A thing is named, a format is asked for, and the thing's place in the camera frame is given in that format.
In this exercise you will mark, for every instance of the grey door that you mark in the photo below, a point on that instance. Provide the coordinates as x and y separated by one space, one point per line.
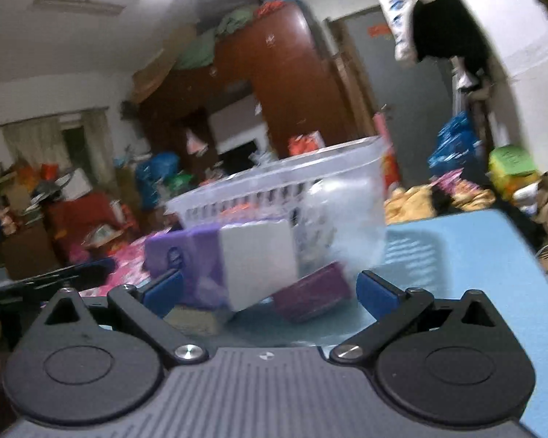
415 109

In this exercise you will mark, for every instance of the blue plastic bag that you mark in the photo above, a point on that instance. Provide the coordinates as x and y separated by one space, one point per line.
456 146

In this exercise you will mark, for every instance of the pink floral bedsheet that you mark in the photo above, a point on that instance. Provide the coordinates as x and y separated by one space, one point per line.
128 264

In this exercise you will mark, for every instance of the clear plastic basket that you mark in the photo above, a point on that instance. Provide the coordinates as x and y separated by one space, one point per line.
342 200

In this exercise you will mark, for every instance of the beige curtains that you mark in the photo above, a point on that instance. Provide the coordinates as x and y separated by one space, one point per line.
32 141

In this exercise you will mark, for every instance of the green box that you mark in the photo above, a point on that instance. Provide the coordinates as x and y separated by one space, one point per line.
511 159

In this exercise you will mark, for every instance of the red armchair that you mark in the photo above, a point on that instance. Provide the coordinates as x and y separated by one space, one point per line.
84 216

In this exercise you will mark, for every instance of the yellow blanket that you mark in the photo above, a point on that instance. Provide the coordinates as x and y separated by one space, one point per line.
411 203

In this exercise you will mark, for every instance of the small purple box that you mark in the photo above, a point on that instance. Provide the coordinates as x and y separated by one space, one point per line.
313 294

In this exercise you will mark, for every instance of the purple and white tissue pack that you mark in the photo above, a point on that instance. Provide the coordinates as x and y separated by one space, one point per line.
251 260

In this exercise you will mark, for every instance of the black hanging garment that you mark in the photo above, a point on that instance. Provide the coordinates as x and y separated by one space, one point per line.
452 32

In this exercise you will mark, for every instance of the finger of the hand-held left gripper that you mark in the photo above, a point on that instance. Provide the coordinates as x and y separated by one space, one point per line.
50 280

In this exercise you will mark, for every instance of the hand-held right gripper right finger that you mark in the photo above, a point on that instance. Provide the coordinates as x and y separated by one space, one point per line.
375 294

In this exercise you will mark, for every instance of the white printed plastic bag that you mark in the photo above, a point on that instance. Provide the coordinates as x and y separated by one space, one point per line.
399 4

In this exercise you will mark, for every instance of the green cloth bundle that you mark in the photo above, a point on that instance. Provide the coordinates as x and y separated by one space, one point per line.
201 48

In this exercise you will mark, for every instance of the brown wooden wardrobe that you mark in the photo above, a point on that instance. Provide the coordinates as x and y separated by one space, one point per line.
292 82

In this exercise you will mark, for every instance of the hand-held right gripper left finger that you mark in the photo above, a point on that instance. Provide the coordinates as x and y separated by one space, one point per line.
164 291

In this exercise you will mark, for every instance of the ceiling light fixture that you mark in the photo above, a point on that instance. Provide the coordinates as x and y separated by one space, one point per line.
77 4

